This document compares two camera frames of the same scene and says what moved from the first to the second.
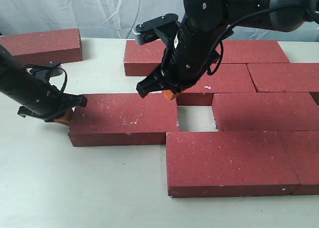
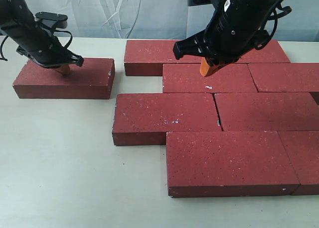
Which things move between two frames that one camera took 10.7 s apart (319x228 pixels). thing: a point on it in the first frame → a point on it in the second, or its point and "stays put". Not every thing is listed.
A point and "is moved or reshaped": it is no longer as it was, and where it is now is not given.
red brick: x=302 y=148 stays put
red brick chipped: x=124 y=119 → x=144 y=119
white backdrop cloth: x=109 y=14 stays put
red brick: x=228 y=164 stays put
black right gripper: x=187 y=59 → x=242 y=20
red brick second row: x=230 y=78 stays put
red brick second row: x=284 y=77 stays put
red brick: x=62 y=46 is moved or reshaped
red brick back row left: x=143 y=59 stays put
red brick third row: x=265 y=111 stays put
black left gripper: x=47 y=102 → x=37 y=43
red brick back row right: x=252 y=52 stays put
